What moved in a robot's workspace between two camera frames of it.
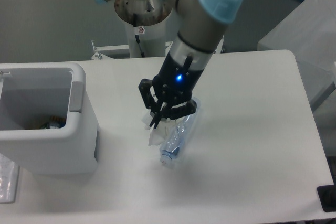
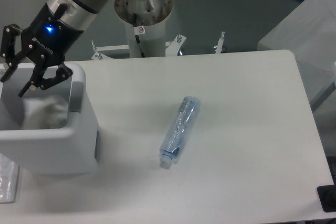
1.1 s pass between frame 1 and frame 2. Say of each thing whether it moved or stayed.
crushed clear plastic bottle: stayed
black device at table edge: stayed
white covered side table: stayed
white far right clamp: stayed
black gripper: moved
